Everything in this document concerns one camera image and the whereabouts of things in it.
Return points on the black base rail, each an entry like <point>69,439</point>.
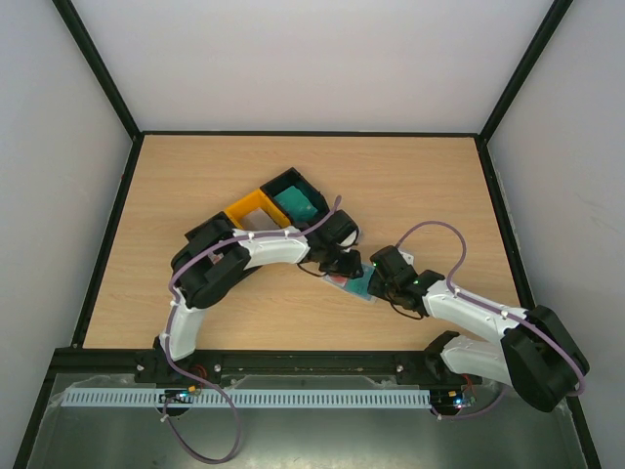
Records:
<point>422,369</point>

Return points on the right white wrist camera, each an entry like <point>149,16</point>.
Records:
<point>408,257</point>

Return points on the yellow bin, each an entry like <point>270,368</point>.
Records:
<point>256,211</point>

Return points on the light blue slotted cable duct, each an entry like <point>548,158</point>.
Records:
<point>248,398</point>

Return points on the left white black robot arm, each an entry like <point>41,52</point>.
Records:
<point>218,256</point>

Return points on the black bin with green cards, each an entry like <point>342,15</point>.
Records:
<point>292,177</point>

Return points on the black bin with red cards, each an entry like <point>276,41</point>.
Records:
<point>217,227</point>

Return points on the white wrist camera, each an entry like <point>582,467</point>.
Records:
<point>351,240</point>
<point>408,257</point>

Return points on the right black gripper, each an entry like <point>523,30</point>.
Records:
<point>379,281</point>

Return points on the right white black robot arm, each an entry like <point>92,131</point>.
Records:
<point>529,351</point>

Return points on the beige card holder wallet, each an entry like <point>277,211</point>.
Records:
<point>372,300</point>

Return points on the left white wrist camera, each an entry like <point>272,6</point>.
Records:
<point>351,240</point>

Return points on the green card stack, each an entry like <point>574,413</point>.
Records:
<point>296,205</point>

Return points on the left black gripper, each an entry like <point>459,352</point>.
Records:
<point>351,269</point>

